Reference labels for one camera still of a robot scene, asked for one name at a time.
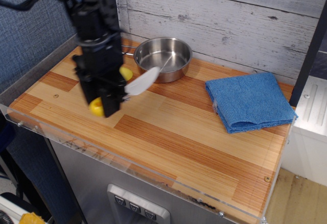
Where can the black left vertical post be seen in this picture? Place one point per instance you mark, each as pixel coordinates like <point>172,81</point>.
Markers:
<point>111,14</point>

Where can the white side counter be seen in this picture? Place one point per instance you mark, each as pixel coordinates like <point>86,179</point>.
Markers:
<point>305,152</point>

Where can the silver button control panel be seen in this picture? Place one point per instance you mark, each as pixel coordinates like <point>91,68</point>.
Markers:
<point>128,207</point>

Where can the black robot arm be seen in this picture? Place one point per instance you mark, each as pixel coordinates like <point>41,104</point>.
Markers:
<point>99,36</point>

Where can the stainless steel pot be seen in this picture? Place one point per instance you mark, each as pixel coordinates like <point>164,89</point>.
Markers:
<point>172,56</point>

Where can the black right vertical post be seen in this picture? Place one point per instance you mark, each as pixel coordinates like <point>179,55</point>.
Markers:
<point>309,59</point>

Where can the stainless steel cabinet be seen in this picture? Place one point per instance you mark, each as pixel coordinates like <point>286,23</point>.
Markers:
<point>89,178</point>

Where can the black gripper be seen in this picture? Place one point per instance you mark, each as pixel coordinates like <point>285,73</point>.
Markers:
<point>98,71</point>

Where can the yellow handled white toy knife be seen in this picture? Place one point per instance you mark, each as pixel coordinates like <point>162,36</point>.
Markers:
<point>136,87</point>

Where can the yellow plastic banana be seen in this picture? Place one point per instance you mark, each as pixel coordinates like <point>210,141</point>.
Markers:
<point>126,73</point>

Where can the black vertical post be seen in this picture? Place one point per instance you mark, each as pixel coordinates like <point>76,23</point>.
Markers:
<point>111,14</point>
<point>309,59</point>

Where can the clear acrylic front guard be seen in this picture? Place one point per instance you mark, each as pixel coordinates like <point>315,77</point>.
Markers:
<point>185,150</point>

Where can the blue folded cloth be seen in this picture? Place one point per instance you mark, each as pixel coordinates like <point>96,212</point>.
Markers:
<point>250,102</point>

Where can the yellow black object bottom left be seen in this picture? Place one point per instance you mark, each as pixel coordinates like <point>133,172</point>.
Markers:
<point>27,218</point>

